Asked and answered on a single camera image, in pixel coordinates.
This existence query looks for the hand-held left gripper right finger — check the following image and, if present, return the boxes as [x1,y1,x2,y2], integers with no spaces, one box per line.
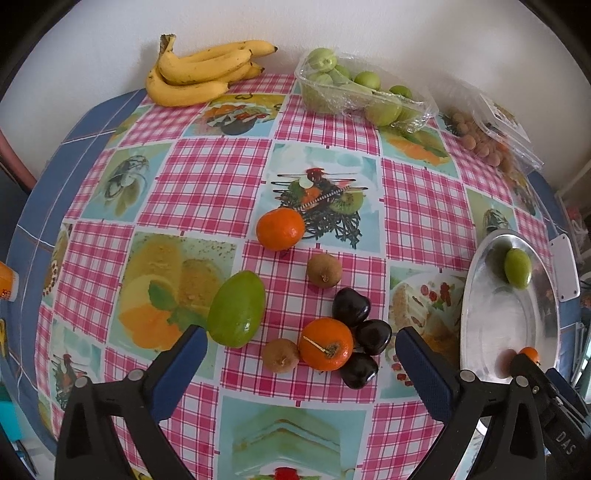
[394,326,548,480]

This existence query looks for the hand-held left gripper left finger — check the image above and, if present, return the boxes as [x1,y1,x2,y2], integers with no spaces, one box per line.
[54,324,208,480]

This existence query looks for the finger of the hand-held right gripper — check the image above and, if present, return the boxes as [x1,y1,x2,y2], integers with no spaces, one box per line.
[547,368,579,407]
[509,353,548,393]

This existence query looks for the silver metal bowl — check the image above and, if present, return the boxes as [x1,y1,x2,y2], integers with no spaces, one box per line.
[460,229,560,437]

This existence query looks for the dark purple plum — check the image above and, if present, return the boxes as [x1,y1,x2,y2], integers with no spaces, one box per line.
[355,319,393,356]
[341,351,380,389]
[332,287,372,328]

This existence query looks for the green mango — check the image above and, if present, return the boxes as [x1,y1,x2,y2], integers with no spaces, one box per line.
[206,271,267,348]

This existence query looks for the brown kiwi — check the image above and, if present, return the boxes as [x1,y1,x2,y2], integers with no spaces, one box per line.
[307,254,343,289]
[262,338,302,374]

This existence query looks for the orange mandarin with stem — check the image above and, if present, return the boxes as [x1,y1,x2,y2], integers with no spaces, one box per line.
[298,318,354,372]

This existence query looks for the small green fruit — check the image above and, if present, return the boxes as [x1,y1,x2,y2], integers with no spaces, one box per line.
[504,248,533,291]

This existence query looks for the orange paper cup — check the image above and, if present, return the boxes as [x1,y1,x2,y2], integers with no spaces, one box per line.
[0,261,20,303]

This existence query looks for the checkered fruit print tablecloth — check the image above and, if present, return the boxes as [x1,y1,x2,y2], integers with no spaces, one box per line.
[0,69,583,480]

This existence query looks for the pile of brown longans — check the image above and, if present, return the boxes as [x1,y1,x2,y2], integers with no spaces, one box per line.
[450,108,515,174]

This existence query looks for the clear plastic box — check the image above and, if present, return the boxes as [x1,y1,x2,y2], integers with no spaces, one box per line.
[434,76,546,175]

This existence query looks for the pile of green apples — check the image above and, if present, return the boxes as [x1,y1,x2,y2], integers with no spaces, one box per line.
[305,47,416,127]

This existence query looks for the brown chair backrest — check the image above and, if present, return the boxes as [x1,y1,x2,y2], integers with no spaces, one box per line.
[0,127,40,195]

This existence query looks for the yellow banana bunch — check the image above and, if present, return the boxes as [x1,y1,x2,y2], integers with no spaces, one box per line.
[146,34,279,108]

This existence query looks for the clear plastic punnet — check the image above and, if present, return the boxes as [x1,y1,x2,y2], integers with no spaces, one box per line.
[294,47,439,134]

